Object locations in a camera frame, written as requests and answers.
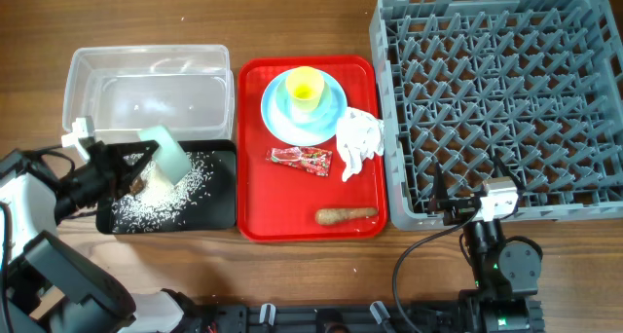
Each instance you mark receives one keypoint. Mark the brown food chunk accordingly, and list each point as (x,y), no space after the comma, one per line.
(137,186)

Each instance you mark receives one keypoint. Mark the clear plastic bin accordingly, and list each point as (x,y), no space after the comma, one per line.
(189,89)

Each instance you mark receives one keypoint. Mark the brown sweet potato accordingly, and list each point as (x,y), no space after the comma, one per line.
(333,216)

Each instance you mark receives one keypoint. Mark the green bowl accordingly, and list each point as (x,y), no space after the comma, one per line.
(171,159)

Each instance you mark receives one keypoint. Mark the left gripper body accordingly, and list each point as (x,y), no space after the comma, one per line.
(91,180)

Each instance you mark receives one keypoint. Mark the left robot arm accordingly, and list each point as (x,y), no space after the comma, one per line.
(46,285)

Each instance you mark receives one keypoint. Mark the light blue plate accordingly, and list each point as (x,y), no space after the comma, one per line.
(303,135)

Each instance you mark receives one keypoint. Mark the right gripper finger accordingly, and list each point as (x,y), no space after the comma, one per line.
(501,170)
(440,192)

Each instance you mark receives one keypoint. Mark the grey dishwasher rack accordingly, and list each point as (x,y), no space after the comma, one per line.
(537,83)

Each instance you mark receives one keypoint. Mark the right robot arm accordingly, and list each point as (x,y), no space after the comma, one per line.
(506,270)

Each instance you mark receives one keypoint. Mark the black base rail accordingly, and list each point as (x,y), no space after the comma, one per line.
(431,316)

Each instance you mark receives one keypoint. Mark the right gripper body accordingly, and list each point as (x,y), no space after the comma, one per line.
(458,211)

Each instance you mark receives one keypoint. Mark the yellow plastic cup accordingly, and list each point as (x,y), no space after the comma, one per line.
(305,86)

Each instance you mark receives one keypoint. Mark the red candy wrapper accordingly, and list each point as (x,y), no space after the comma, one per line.
(309,159)

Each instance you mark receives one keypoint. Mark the red plastic tray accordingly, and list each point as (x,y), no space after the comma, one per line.
(278,202)

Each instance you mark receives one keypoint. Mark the white napkin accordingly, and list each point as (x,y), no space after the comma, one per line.
(359,136)

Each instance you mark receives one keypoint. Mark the white rice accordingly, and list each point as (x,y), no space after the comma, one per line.
(159,203)

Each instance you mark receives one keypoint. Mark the black plastic tray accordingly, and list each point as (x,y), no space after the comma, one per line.
(219,212)

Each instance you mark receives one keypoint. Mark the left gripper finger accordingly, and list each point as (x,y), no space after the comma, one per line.
(145,150)
(125,178)

